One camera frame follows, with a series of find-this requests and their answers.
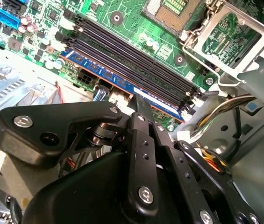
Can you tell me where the blue RAM stick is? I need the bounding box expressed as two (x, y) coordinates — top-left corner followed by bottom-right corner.
(60, 49), (186, 123)

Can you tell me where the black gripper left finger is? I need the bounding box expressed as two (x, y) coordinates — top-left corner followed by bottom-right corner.
(0, 93), (160, 218)

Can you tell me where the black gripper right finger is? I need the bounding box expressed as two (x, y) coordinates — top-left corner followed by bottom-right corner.
(149, 123), (264, 224)

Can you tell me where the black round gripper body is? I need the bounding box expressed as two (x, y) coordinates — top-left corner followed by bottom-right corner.
(23, 151), (191, 224)

